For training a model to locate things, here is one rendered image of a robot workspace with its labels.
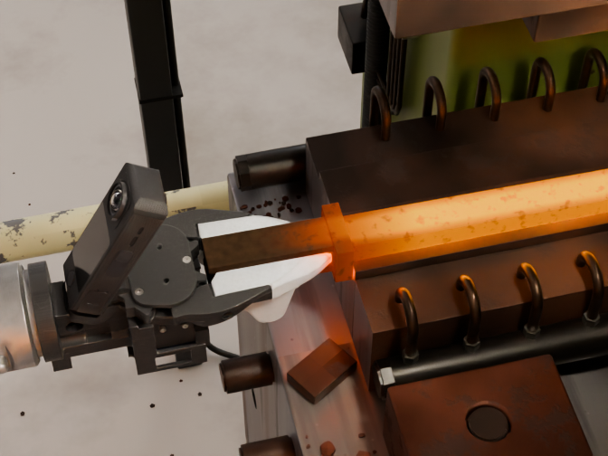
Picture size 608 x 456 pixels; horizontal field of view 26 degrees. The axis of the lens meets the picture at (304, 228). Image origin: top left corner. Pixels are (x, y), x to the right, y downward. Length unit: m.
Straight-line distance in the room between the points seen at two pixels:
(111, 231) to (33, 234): 0.57
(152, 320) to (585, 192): 0.33
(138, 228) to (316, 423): 0.21
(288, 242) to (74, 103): 1.56
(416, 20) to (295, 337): 0.38
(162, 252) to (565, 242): 0.29
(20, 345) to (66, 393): 1.16
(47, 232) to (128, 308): 0.54
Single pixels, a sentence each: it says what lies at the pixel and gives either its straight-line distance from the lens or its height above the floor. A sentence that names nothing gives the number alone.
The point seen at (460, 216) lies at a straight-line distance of 0.96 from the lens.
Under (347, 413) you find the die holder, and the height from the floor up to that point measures 0.92.
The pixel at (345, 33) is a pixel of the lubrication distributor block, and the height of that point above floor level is 0.81.
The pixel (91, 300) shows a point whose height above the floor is 1.01.
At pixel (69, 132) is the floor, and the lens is 2.42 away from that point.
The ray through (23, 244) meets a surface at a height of 0.63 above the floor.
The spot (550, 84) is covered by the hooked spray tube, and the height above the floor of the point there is 1.01.
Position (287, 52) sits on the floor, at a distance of 2.52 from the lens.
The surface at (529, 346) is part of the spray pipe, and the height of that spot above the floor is 0.97.
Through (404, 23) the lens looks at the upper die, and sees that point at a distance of 0.70.
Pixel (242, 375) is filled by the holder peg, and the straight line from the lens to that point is 1.03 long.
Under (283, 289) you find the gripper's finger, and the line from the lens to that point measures 0.93.
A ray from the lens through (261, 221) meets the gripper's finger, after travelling 0.95.
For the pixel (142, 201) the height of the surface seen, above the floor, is 1.10.
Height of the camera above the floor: 1.76
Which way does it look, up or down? 52 degrees down
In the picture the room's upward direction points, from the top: straight up
